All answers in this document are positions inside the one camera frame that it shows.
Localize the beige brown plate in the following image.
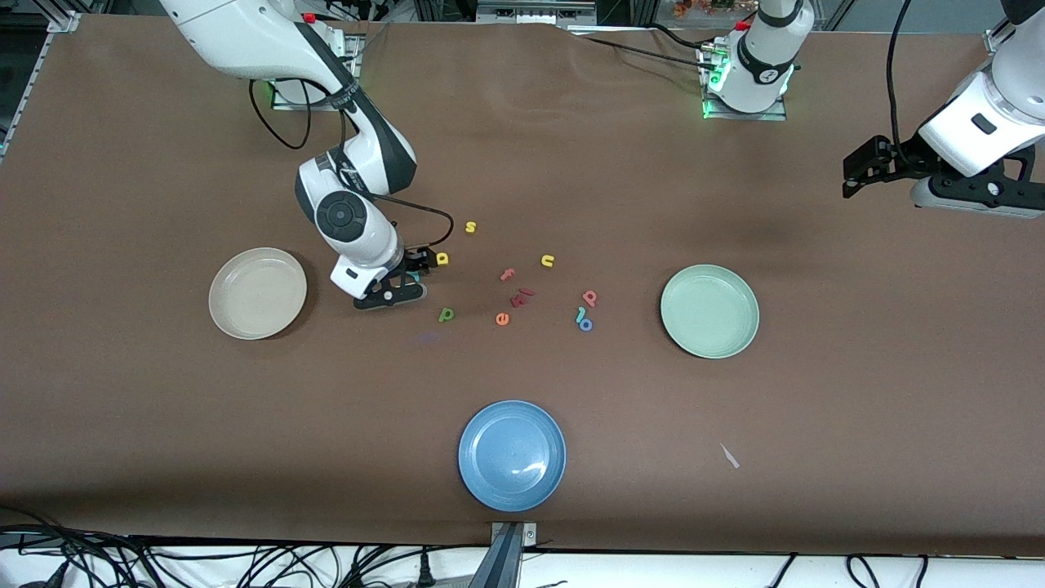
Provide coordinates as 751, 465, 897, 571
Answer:
208, 247, 309, 341

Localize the metal table edge bracket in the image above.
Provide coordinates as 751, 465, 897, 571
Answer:
469, 521, 540, 588

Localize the brown table cover sheet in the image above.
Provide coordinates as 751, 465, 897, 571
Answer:
0, 15, 1045, 558

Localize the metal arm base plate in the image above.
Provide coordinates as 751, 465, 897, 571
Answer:
699, 41, 789, 122
271, 24, 363, 112

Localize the orange decoration object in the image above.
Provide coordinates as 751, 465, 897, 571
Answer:
672, 0, 756, 19

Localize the blue plate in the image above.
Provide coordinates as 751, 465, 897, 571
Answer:
457, 399, 567, 514

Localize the light green plate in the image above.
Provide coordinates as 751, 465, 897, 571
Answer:
660, 264, 761, 360

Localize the grey power strip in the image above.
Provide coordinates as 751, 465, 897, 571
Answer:
476, 0, 598, 25

